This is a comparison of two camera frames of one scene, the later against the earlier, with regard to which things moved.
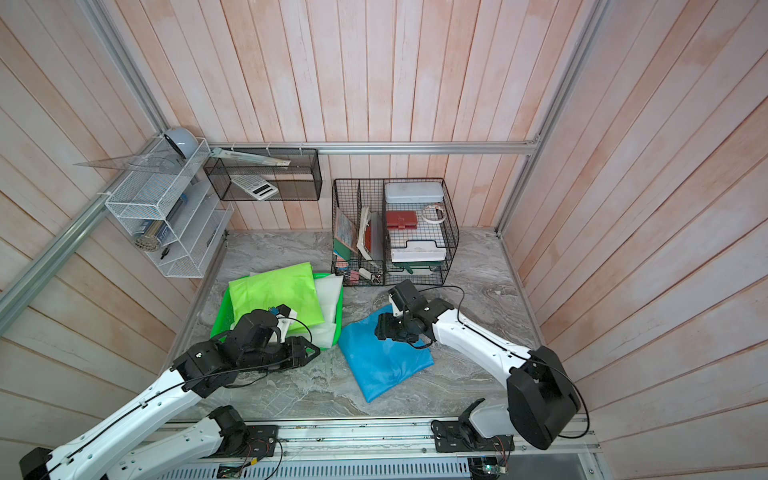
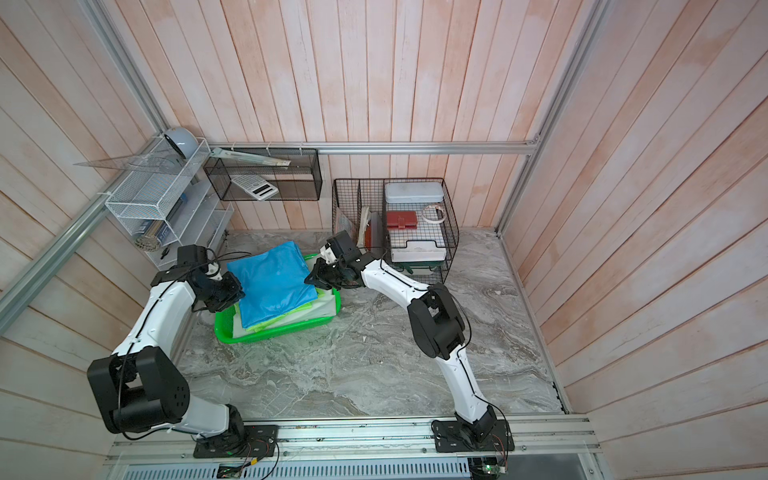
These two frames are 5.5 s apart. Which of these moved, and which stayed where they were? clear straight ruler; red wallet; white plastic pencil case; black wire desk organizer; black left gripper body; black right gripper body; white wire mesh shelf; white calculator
Moved: black left gripper body; black right gripper body
Stayed: red wallet; black wire desk organizer; white wire mesh shelf; clear straight ruler; white calculator; white plastic pencil case
